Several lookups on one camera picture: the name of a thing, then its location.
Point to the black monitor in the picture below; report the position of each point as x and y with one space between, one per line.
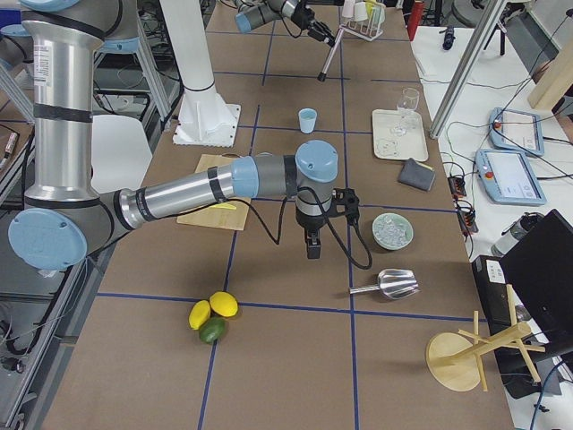
539 268

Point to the white cup in rack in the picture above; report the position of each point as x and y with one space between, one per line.
354 10

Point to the steel muddler with black cap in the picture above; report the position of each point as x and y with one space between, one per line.
321 77

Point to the red cylinder tube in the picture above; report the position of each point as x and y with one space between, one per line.
414 18

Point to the aluminium frame post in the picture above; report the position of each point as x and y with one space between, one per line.
484 28

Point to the near blue teach pendant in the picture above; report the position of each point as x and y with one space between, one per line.
508 178

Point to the green bowl with ice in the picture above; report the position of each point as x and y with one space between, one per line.
392 231

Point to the far blue teach pendant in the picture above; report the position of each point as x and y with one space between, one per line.
510 129

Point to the wooden mug tree stand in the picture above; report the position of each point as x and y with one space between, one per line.
455 359

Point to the blue teach pendant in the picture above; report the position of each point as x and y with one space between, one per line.
510 129
508 178

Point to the yellow cup in rack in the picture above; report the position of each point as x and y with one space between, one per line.
373 10

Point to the yellow plastic knife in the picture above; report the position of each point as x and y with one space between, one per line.
224 206

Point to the clear wine glass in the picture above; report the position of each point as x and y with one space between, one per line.
406 106

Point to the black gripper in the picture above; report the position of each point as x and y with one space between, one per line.
304 19
312 224

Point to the light blue plastic cup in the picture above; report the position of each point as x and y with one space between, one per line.
307 118

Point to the metal ice scoop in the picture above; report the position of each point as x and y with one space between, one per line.
394 284

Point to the white chair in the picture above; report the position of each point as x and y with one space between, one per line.
120 154

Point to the green lime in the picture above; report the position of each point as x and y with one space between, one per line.
212 329

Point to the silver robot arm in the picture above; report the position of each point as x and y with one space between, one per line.
88 192
253 14

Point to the bamboo cutting board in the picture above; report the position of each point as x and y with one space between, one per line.
214 218

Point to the yellow lemon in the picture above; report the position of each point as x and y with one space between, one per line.
200 313
224 304

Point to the white wire cup rack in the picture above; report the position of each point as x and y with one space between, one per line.
367 29

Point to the grey folded cloth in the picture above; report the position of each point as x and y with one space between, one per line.
417 175

